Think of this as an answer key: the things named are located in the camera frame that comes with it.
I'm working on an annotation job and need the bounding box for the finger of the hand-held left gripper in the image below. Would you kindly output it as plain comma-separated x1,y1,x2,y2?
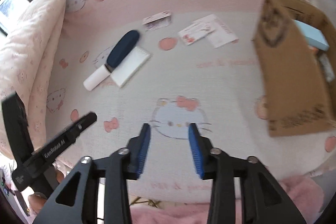
64,112,97,144

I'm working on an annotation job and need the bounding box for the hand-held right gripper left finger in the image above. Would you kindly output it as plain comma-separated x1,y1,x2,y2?
33,123,151,224

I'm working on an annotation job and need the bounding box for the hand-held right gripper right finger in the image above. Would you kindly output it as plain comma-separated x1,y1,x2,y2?
188,123,307,224

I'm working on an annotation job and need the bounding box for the brown cardboard box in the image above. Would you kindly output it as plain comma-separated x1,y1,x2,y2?
252,0,336,137

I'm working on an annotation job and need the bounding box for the light blue long case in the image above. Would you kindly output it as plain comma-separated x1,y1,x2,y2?
293,19,329,51

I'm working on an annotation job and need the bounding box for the person's left hand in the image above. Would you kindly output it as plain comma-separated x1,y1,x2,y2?
28,192,49,215

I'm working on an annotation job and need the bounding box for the white tube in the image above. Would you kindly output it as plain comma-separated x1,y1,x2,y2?
83,65,110,91

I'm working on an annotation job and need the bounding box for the cream floral quilt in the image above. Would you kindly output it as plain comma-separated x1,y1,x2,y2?
0,0,69,159

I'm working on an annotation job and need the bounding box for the pink cat print blanket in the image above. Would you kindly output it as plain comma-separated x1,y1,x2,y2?
0,0,336,203

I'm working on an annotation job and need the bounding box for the navy glasses case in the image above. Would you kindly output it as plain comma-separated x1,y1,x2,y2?
106,30,140,73

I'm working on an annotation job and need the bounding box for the plain white sachet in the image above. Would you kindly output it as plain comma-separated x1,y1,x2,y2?
207,28,239,49

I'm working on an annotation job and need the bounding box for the white sachet with red drawing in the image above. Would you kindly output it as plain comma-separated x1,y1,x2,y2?
178,22,215,46

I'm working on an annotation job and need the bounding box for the window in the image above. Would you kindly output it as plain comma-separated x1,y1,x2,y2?
0,0,37,35

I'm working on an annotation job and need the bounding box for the small pink white packet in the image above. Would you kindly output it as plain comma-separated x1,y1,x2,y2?
142,11,173,32

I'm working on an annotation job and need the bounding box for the white pink lined sachet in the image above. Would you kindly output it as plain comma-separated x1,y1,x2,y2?
192,14,231,35

